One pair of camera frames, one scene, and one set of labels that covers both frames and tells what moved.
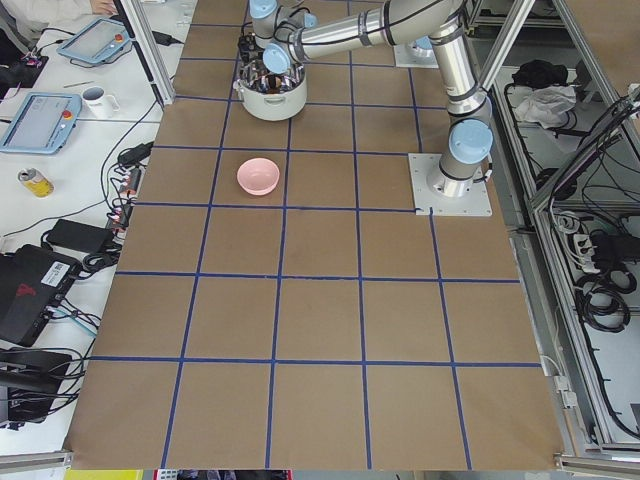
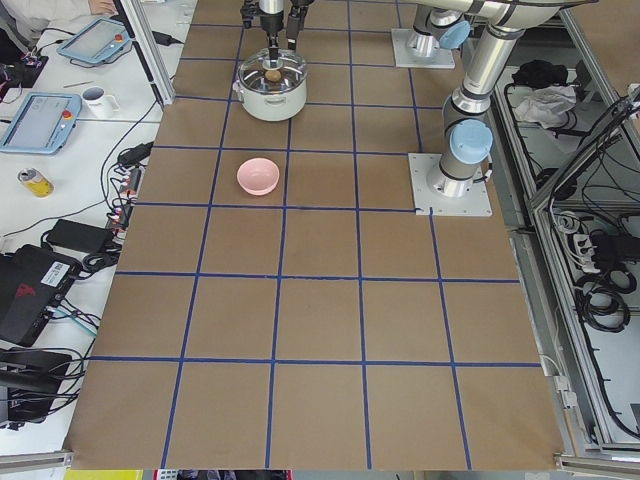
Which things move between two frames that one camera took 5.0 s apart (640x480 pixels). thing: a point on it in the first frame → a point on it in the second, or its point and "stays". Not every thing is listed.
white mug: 96,101 stays
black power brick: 80,237 stays
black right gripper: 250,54 → 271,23
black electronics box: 33,284 stays
